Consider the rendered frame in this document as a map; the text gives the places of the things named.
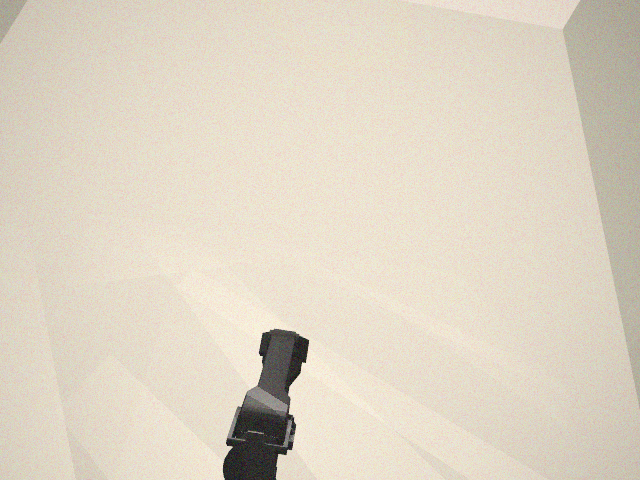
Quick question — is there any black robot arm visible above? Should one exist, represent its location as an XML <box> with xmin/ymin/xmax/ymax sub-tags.
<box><xmin>223</xmin><ymin>329</ymin><xmax>309</xmax><ymax>480</ymax></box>

